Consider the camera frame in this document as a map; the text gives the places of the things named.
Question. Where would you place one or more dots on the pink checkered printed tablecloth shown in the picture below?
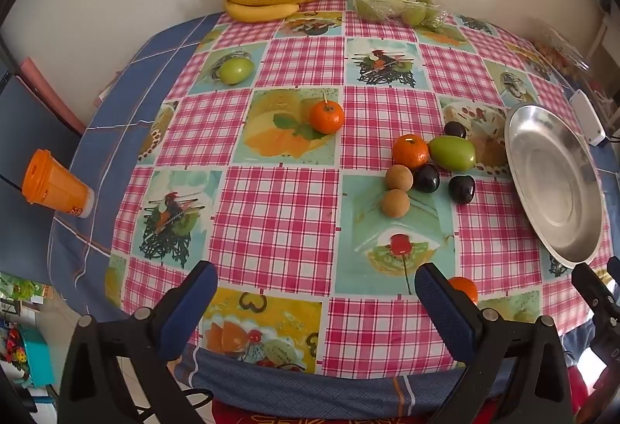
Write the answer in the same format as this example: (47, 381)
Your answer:
(290, 211)

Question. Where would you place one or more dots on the pink chair back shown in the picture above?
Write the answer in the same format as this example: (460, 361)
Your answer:
(43, 85)

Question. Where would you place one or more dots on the teal plastic box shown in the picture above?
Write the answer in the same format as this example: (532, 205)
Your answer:
(34, 356)

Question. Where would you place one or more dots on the elongated green fruit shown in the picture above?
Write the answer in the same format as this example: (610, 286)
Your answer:
(453, 153)

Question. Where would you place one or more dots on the orange tangerine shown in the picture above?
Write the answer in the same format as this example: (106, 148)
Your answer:
(409, 151)
(465, 288)

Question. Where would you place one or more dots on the blue tablecloth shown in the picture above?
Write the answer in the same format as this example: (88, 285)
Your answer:
(111, 114)

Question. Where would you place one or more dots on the brown longan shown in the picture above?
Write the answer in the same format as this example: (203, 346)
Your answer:
(399, 177)
(395, 202)

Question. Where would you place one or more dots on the pile of small green jujubes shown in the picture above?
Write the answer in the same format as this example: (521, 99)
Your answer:
(416, 12)

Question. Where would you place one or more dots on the dark plum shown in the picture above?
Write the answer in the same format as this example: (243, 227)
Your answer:
(461, 189)
(426, 178)

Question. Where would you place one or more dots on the dark blue panel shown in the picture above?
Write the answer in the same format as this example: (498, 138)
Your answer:
(29, 133)

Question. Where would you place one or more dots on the large steel bowl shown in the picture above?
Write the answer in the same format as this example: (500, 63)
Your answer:
(557, 182)

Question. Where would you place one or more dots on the round green apple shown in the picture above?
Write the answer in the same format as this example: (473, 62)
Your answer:
(236, 71)

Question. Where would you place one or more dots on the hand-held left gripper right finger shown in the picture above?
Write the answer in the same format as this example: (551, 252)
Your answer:
(438, 303)

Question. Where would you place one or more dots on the clear plastic clamshell container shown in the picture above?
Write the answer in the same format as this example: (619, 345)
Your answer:
(564, 41)

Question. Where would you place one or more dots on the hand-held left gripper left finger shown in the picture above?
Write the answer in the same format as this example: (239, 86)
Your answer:
(193, 303)

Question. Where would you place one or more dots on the white rectangular plastic box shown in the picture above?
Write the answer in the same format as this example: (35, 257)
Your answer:
(587, 116)

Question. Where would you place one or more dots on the dark cherry with long stem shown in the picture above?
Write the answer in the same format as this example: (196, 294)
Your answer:
(455, 130)

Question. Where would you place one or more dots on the pile of brown longans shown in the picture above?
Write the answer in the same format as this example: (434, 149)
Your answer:
(557, 58)

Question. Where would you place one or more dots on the orange plastic cup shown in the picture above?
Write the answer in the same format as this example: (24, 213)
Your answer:
(53, 184)

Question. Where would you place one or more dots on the clear plastic fruit tray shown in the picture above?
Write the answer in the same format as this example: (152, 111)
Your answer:
(382, 10)

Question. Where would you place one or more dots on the tangerine with stem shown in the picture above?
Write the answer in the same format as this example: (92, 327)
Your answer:
(327, 118)

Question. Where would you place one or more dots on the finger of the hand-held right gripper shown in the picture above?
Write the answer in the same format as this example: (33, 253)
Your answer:
(615, 270)
(588, 288)

